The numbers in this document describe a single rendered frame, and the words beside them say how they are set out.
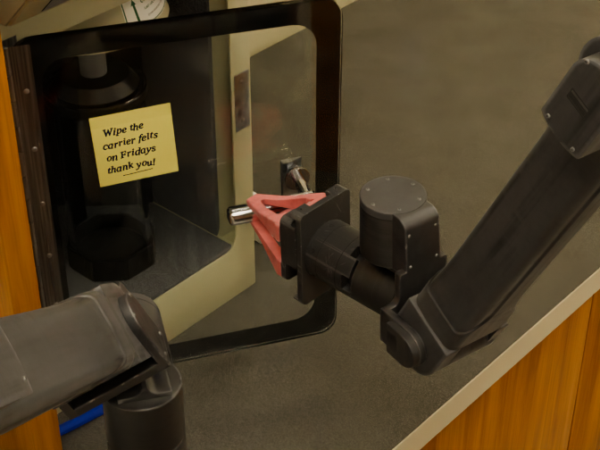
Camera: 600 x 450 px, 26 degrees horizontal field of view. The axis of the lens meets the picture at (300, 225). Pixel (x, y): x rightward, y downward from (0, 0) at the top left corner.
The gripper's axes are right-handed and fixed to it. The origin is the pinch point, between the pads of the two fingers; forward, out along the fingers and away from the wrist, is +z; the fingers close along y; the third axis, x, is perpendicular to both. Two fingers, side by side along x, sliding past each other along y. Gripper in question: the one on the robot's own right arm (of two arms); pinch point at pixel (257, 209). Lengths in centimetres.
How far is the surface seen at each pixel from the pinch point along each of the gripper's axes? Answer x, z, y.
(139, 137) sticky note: 7.0, 8.1, 8.0
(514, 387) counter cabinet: -33, -9, -40
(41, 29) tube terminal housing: 11.6, 14.6, 18.7
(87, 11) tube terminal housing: 6.3, 14.9, 18.4
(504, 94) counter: -72, 23, -27
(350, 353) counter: -12.5, -0.5, -26.1
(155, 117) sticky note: 5.5, 7.3, 9.8
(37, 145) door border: 15.2, 12.5, 9.0
